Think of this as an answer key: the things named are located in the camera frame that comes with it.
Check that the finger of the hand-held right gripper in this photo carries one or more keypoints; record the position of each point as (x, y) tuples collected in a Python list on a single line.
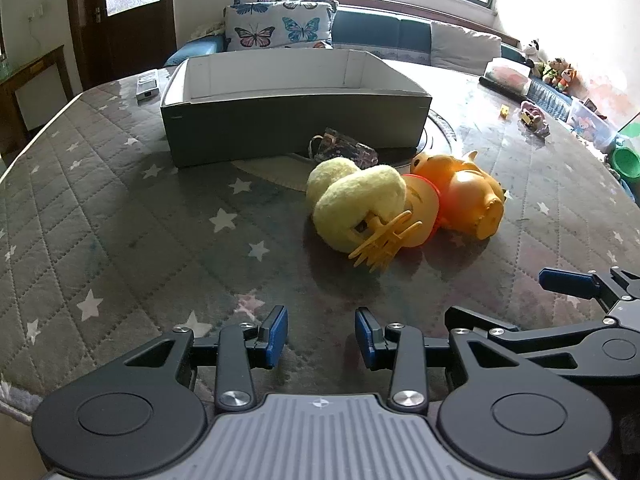
[(570, 284), (550, 342)]

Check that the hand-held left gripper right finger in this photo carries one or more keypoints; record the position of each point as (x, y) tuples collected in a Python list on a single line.
[(366, 337)]

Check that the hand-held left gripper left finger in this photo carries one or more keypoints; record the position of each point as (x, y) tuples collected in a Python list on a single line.
[(277, 335)]

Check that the orange rubber pig toy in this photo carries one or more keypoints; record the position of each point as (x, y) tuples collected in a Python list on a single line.
[(470, 195)]

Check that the yellow plush duck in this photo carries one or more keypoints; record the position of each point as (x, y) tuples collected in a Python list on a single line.
[(350, 195)]

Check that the grey cardboard box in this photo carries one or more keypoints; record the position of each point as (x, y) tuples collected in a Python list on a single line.
[(300, 120)]

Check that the clear plastic food container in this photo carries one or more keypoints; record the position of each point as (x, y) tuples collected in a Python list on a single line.
[(507, 75)]

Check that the green plastic bucket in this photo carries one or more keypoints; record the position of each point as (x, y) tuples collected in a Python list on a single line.
[(627, 157)]

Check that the clear storage box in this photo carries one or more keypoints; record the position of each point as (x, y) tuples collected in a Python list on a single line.
[(592, 122)]

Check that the grey star quilted tablecloth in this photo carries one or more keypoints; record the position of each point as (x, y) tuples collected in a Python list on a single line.
[(125, 220)]

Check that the orange plush toy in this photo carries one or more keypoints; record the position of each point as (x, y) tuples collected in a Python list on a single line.
[(569, 77)]

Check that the green brown plush toy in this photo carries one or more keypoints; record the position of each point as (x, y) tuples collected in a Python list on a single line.
[(552, 72)]

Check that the panda plush toy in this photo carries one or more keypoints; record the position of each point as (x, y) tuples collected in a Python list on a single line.
[(532, 52)]

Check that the white sofa cushion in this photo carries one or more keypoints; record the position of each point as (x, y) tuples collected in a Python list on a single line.
[(465, 45)]

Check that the blue sofa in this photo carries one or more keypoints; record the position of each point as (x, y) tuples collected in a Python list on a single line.
[(370, 30)]

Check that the large butterfly print pillow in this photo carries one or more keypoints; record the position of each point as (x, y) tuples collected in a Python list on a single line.
[(260, 25)]

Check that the dark wooden door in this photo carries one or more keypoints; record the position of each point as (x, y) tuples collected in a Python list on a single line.
[(130, 45)]

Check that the small butterfly print pillow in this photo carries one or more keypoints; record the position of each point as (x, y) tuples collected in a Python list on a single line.
[(310, 4)]

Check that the wooden sideboard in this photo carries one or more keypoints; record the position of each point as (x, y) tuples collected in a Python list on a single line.
[(30, 67)]

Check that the wall switch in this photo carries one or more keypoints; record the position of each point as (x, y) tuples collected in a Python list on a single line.
[(39, 11)]

